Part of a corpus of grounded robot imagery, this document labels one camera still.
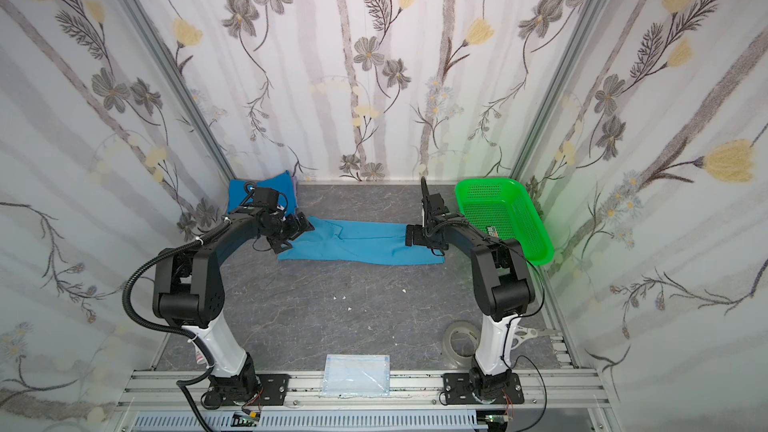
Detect clear tape roll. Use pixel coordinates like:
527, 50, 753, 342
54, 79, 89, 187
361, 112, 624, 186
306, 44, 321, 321
442, 321, 480, 369

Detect folded blue t-shirt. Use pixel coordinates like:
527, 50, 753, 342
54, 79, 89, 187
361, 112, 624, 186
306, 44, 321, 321
227, 171, 297, 214

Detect white slotted cable duct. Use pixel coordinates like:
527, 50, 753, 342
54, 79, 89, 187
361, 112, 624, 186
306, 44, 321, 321
131, 410, 490, 432

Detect black corrugated cable hose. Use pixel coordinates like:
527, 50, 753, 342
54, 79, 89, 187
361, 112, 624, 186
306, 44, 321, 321
122, 236, 223, 432

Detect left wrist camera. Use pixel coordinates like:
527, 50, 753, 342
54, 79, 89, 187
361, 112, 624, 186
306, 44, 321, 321
237, 186, 289, 216

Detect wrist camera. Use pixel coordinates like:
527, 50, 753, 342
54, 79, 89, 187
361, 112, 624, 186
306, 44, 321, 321
420, 176, 450, 228
237, 186, 289, 216

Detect clear plastic bag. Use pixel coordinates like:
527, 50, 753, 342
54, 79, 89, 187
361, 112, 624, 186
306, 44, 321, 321
322, 354, 391, 398

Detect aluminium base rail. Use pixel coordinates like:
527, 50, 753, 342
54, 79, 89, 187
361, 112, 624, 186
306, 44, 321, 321
115, 369, 610, 412

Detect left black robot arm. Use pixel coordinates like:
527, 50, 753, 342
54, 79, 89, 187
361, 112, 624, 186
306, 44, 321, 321
152, 208, 314, 403

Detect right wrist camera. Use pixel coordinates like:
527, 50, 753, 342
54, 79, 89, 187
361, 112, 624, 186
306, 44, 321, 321
420, 176, 450, 228

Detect green plastic basket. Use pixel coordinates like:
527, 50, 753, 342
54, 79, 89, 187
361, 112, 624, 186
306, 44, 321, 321
454, 177, 554, 266

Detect teal t-shirt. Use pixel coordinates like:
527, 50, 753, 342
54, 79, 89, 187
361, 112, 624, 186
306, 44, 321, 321
277, 216, 444, 266

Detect white scissors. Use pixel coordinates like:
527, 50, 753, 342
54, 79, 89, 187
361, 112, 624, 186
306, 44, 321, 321
514, 326, 561, 344

